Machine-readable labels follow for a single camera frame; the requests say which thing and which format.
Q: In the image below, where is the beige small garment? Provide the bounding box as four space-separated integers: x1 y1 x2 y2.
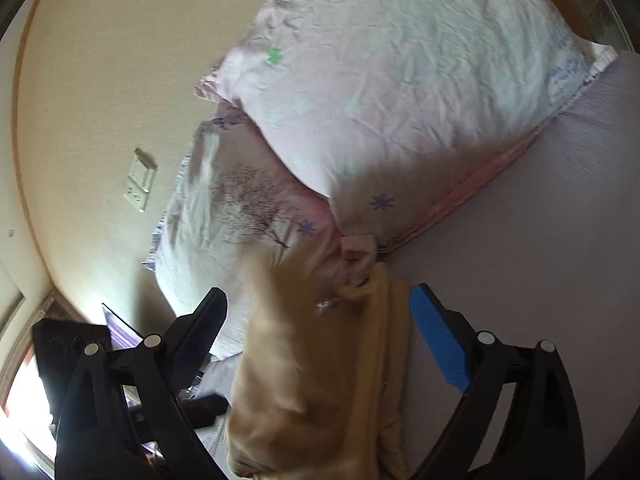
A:
227 245 410 479

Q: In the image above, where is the black flat television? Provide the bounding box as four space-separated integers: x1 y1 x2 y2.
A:
102 304 143 365

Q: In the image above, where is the lavender bed sheet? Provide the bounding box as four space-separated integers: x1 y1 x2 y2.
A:
385 52 639 470

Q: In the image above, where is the white floral pillow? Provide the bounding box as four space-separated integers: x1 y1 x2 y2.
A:
143 104 349 360

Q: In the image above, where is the pink floral pillow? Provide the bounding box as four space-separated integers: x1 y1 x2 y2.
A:
196 0 616 250

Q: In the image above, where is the wall socket plate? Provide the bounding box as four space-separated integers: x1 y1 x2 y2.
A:
124 179 150 212

